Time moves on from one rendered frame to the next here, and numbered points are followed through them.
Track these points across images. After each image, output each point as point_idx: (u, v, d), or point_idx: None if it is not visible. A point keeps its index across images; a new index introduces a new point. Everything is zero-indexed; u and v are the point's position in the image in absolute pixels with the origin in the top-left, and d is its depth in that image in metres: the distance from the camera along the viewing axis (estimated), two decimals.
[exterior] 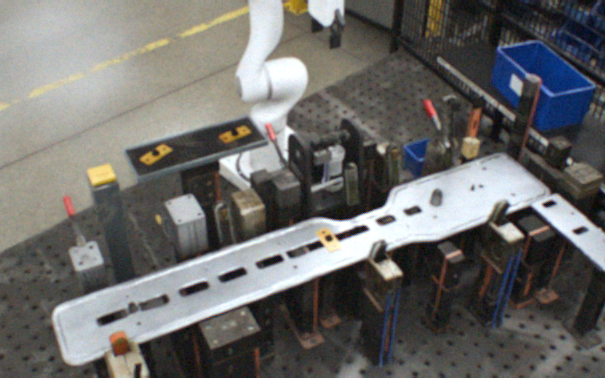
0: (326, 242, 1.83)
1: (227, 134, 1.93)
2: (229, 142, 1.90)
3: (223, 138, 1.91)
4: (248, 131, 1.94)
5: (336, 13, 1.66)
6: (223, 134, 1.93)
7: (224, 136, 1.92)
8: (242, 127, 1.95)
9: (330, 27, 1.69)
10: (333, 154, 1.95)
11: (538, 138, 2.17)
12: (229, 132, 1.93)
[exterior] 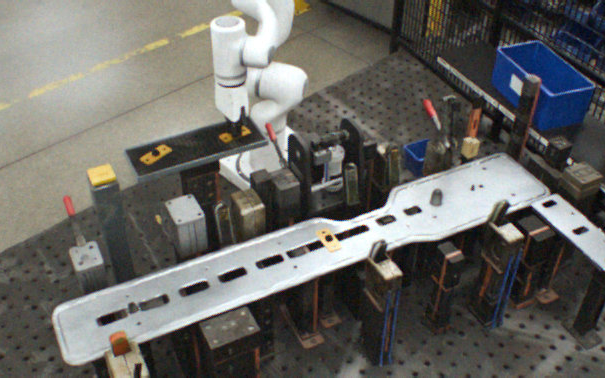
0: (326, 242, 1.83)
1: (227, 134, 1.93)
2: (229, 142, 1.90)
3: (223, 138, 1.91)
4: (248, 131, 1.94)
5: (240, 112, 1.83)
6: (223, 134, 1.93)
7: (224, 136, 1.92)
8: (242, 127, 1.95)
9: (233, 120, 1.87)
10: (333, 154, 1.95)
11: (538, 138, 2.17)
12: (229, 132, 1.93)
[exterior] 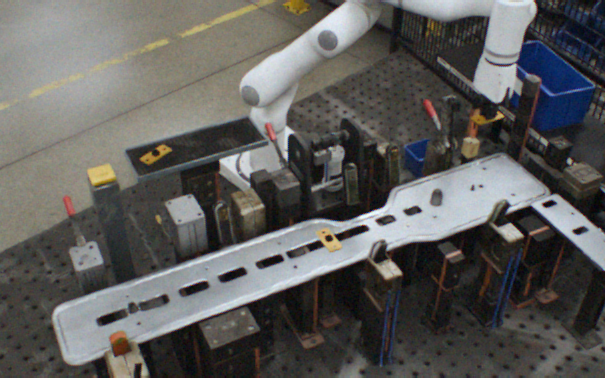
0: (326, 242, 1.83)
1: (479, 116, 1.84)
2: (482, 124, 1.81)
3: (476, 120, 1.82)
4: (501, 115, 1.84)
5: (505, 94, 1.74)
6: (475, 116, 1.84)
7: (476, 118, 1.83)
8: None
9: (492, 102, 1.78)
10: (333, 154, 1.95)
11: (538, 138, 2.17)
12: (481, 114, 1.84)
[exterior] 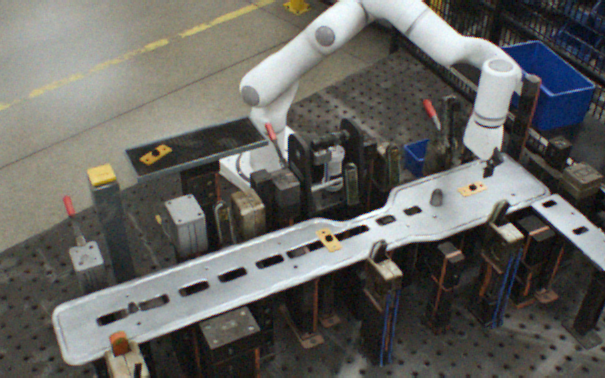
0: (326, 242, 1.83)
1: (465, 187, 2.00)
2: (468, 196, 1.98)
3: (462, 192, 1.99)
4: (485, 187, 2.00)
5: (495, 151, 1.85)
6: (461, 187, 2.00)
7: (462, 190, 1.99)
8: (479, 182, 2.02)
9: (487, 161, 1.88)
10: (333, 154, 1.95)
11: (538, 138, 2.17)
12: (466, 186, 2.01)
